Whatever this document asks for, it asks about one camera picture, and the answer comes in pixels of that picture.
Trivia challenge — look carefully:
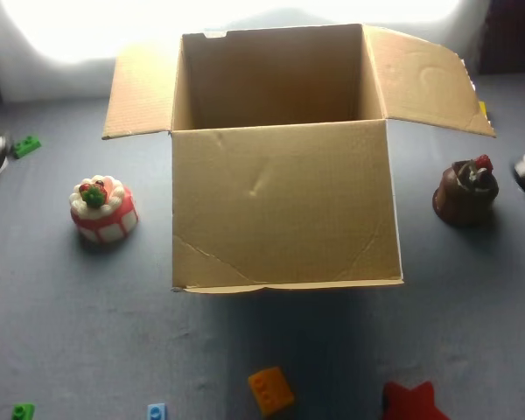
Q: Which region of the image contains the chocolate toy cake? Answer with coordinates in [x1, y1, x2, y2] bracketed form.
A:
[431, 154, 501, 228]

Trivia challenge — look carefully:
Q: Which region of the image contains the brown and white cardboard box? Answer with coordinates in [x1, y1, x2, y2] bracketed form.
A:
[101, 22, 498, 295]

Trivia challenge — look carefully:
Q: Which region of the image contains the green toy brick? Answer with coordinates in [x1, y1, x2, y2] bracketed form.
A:
[11, 134, 43, 159]
[10, 402, 37, 420]

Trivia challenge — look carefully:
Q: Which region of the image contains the grey table cloth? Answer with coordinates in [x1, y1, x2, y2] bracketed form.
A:
[0, 72, 525, 420]

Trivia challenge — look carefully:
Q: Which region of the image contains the red star toy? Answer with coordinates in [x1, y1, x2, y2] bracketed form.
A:
[381, 380, 454, 420]

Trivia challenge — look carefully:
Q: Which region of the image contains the orange toy brick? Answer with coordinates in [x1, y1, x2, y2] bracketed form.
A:
[248, 366, 296, 417]

